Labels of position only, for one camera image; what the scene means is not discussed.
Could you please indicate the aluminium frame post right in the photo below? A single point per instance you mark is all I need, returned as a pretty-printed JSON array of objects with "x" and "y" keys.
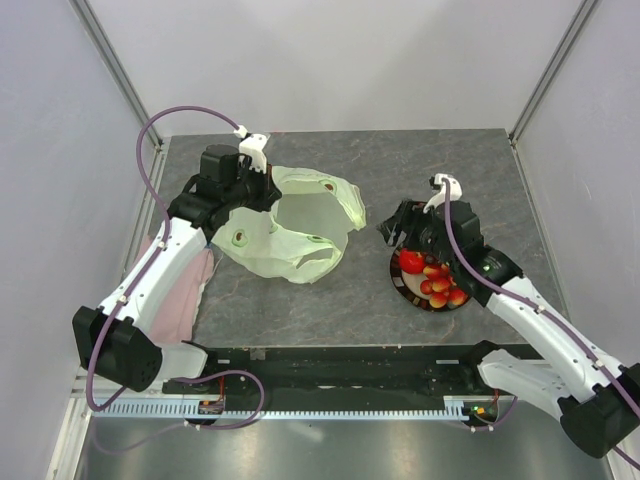
[{"x": 563, "y": 49}]

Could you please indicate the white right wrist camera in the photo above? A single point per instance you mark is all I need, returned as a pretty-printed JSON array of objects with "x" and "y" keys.
[{"x": 445, "y": 186}]

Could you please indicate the aluminium frame post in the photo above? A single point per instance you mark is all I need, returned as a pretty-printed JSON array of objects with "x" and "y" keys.
[
  {"x": 110, "y": 58},
  {"x": 563, "y": 49}
]

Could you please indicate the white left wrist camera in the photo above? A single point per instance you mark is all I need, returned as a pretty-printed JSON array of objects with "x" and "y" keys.
[{"x": 252, "y": 145}]

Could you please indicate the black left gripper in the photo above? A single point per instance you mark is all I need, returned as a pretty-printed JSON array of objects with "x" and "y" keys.
[{"x": 269, "y": 193}]

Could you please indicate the light blue cable duct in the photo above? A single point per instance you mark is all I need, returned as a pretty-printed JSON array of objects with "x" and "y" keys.
[{"x": 450, "y": 409}]

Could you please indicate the pink folded cloth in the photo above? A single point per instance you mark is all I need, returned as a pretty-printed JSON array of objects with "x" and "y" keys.
[{"x": 176, "y": 316}]

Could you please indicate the red apple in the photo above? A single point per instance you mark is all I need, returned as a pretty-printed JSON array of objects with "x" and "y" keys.
[{"x": 411, "y": 262}]

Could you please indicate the dark round fruit plate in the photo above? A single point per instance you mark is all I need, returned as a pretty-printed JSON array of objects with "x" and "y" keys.
[{"x": 408, "y": 286}]

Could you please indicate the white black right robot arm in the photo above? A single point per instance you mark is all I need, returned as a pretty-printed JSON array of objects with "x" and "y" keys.
[{"x": 593, "y": 395}]

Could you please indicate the aluminium frame post left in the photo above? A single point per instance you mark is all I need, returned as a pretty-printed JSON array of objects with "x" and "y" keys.
[{"x": 110, "y": 58}]

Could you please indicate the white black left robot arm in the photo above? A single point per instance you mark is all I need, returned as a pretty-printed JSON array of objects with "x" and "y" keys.
[{"x": 114, "y": 339}]

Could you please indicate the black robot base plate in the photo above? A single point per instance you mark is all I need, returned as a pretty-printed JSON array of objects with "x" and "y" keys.
[{"x": 352, "y": 376}]

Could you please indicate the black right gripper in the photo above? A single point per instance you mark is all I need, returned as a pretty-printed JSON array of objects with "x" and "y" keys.
[{"x": 410, "y": 213}]

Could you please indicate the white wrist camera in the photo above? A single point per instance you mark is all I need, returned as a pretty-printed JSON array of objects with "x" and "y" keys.
[
  {"x": 445, "y": 186},
  {"x": 252, "y": 145}
]

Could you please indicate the small red yellow fruits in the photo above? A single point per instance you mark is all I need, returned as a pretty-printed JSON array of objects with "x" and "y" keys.
[{"x": 440, "y": 288}]

